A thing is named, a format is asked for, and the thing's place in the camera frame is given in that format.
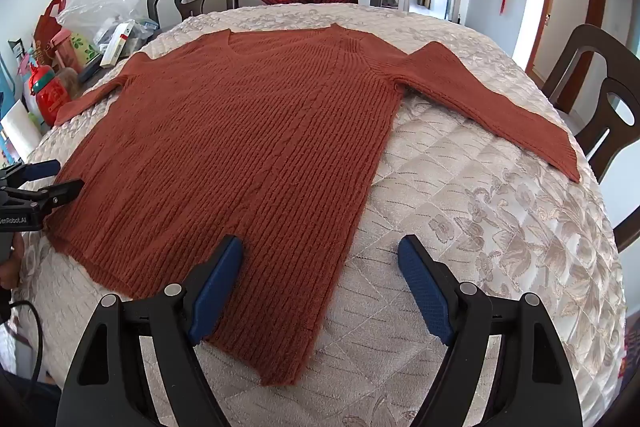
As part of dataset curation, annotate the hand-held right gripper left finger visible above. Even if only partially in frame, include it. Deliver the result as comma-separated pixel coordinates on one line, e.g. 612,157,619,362
55,234,246,427

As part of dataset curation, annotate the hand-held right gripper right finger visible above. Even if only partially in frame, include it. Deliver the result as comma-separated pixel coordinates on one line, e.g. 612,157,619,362
397,234,583,427

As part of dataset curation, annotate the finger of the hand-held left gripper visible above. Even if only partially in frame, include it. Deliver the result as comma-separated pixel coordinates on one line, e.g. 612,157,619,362
0,159,62,188
39,178,85,208

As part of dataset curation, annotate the rust knit sweater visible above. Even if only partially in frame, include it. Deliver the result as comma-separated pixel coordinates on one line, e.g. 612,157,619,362
47,23,582,387

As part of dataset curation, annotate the person's left hand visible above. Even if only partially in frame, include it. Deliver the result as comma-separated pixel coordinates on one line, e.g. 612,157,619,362
0,233,25,291

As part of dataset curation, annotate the white card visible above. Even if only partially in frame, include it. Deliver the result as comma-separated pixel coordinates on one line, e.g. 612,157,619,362
0,99,43,162

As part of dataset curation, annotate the red jar with green band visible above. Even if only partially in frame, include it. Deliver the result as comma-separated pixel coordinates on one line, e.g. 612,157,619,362
27,64,73,125

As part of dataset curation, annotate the beige quilted blanket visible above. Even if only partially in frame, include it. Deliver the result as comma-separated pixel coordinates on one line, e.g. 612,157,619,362
10,3,628,427

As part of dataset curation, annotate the pink box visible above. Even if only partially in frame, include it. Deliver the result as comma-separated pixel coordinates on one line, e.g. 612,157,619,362
50,27,86,72

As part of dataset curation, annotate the red gift bag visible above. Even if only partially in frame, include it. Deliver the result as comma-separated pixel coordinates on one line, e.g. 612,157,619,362
32,0,68,58

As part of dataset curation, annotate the white box with red label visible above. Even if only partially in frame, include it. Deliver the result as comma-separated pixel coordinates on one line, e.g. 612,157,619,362
99,19,137,68

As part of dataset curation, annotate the person's dark blue clothing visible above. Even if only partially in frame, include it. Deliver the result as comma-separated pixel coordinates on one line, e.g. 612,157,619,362
0,369,63,427

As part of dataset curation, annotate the black cable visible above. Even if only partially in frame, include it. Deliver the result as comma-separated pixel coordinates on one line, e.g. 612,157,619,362
0,301,45,393

